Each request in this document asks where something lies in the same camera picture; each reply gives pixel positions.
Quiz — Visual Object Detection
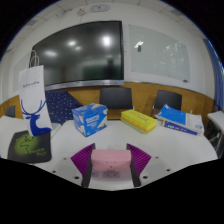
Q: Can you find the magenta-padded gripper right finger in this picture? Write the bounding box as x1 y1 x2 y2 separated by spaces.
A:
126 143 183 189

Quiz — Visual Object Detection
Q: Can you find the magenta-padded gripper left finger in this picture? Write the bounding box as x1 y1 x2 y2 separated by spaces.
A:
39 143 97 189

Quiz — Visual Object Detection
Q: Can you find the yellow box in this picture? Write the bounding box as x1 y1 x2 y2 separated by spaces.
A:
120 109 158 134

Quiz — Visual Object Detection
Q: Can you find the blue tissue box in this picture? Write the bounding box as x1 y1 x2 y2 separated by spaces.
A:
71 103 109 138

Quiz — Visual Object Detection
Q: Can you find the dark blue book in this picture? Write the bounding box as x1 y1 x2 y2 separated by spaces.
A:
161 119 199 136

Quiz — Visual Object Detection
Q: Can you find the blue and white booklet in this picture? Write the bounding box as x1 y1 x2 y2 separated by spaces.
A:
154 103 205 136

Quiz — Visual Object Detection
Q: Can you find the black chair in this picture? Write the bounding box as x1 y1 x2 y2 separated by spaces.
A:
99 86 135 111
152 89 184 118

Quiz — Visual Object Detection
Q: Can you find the white paper bag blue deer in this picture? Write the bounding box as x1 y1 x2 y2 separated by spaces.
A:
18 49 54 137

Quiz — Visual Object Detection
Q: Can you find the dark grey chair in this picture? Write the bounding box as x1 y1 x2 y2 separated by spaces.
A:
3 104 17 118

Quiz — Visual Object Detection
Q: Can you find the white side table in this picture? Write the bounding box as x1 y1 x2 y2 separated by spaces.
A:
206 110 224 158

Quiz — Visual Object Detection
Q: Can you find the glass whiteboard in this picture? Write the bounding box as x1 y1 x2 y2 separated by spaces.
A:
128 23 192 84

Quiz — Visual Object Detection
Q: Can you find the large black wall screen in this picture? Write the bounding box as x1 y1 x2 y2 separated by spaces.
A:
31 20 125 91

